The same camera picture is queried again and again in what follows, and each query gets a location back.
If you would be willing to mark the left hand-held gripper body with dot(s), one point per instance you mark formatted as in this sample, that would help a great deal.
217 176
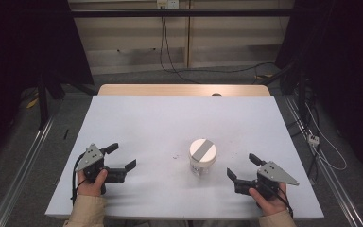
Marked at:
89 157

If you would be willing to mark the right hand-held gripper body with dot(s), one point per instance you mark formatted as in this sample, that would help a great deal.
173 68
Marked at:
274 173

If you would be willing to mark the person's left hand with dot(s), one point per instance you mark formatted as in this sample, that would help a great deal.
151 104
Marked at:
89 189

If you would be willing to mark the person's right hand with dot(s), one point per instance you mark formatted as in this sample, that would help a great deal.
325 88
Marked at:
272 206

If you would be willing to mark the small black stick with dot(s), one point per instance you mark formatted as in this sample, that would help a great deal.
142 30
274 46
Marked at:
65 134

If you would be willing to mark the white power strip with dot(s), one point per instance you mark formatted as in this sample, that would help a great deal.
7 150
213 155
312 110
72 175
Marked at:
313 139

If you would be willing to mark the black metal stand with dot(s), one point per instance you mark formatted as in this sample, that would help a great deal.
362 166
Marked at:
43 101

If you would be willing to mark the yellow floor tape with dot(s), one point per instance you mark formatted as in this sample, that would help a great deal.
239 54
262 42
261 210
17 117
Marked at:
32 103

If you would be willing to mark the wooden table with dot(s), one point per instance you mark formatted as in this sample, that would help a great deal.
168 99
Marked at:
170 90

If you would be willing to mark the black curtain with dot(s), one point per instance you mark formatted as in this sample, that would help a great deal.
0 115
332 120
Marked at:
343 56
22 47

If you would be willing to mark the black horizontal bar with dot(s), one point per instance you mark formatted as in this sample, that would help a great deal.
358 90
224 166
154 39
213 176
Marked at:
182 12

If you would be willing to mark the metal floor rail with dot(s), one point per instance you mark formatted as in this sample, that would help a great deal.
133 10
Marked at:
25 170
331 176

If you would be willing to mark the wooden vertical post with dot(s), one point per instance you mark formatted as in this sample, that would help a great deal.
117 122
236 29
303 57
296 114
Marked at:
188 34

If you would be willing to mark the white wall outlet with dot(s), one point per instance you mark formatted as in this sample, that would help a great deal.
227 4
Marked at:
167 3

